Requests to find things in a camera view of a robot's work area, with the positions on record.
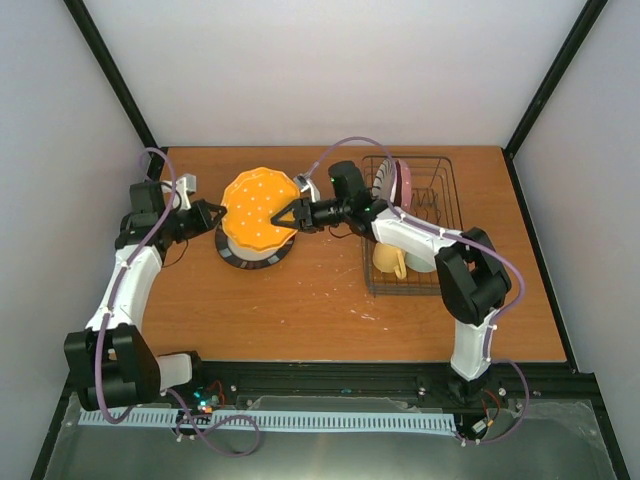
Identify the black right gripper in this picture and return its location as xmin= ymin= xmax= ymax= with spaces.
xmin=270 ymin=198 xmax=348 ymax=235

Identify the yellow scalloped plate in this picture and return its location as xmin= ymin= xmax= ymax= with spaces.
xmin=222 ymin=167 xmax=300 ymax=253

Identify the dark striped bottom plate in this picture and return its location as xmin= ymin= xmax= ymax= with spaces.
xmin=215 ymin=228 xmax=295 ymax=270

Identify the white plate with blue stripes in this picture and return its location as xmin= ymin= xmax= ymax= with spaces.
xmin=371 ymin=158 xmax=397 ymax=202

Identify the yellow ceramic mug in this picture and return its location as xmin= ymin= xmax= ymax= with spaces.
xmin=372 ymin=243 xmax=407 ymax=280

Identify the pink dotted scalloped plate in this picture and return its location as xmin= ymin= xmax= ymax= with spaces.
xmin=390 ymin=159 xmax=412 ymax=212

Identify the green patterned small bowl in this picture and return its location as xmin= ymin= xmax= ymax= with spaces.
xmin=405 ymin=252 xmax=436 ymax=273

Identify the dark wire dish rack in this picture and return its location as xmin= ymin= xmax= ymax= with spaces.
xmin=360 ymin=155 xmax=463 ymax=296

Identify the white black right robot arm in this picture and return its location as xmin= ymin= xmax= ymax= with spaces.
xmin=270 ymin=161 xmax=512 ymax=402

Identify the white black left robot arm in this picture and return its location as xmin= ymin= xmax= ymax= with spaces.
xmin=64 ymin=174 xmax=226 ymax=411

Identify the small green-lit circuit board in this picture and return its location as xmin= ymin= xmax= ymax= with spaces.
xmin=196 ymin=395 xmax=225 ymax=415

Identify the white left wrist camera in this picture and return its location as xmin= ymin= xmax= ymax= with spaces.
xmin=173 ymin=174 xmax=197 ymax=210

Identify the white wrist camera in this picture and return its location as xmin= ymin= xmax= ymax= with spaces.
xmin=173 ymin=174 xmax=197 ymax=210
xmin=293 ymin=174 xmax=321 ymax=202

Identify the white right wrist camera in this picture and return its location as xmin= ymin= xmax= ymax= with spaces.
xmin=293 ymin=174 xmax=321 ymax=202

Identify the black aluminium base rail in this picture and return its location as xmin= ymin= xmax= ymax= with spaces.
xmin=64 ymin=360 xmax=596 ymax=416

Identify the black left frame post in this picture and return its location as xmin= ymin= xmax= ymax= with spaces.
xmin=62 ymin=0 xmax=161 ymax=156

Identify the black frame post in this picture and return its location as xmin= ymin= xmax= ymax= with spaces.
xmin=62 ymin=0 xmax=161 ymax=156
xmin=503 ymin=0 xmax=610 ymax=156

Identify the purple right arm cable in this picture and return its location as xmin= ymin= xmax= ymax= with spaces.
xmin=302 ymin=135 xmax=531 ymax=447

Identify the light blue slotted cable duct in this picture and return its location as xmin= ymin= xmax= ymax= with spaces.
xmin=78 ymin=405 xmax=458 ymax=434

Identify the black right frame post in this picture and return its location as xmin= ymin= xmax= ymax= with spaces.
xmin=503 ymin=0 xmax=610 ymax=156

